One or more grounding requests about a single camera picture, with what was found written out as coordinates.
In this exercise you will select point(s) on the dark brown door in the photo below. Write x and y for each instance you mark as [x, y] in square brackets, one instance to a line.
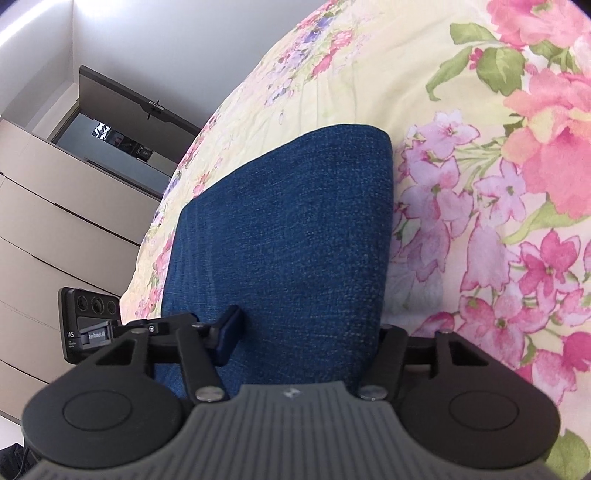
[120, 90]

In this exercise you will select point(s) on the beige wardrobe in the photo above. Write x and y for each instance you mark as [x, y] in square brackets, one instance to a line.
[60, 207]

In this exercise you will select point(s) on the hallway shelf cabinet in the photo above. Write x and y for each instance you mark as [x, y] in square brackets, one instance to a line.
[122, 141]

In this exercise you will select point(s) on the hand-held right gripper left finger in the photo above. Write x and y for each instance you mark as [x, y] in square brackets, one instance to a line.
[228, 341]

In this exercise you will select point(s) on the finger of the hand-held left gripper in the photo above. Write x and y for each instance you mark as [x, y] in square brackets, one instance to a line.
[157, 326]

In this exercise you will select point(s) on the blue denim pants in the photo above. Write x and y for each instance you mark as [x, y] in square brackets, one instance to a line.
[295, 230]

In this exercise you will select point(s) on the floral blanket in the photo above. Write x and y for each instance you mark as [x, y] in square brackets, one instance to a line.
[461, 207]

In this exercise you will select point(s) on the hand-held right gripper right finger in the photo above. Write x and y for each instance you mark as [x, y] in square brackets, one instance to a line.
[392, 350]

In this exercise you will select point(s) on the dark cloth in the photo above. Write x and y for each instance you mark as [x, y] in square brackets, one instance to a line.
[11, 464]

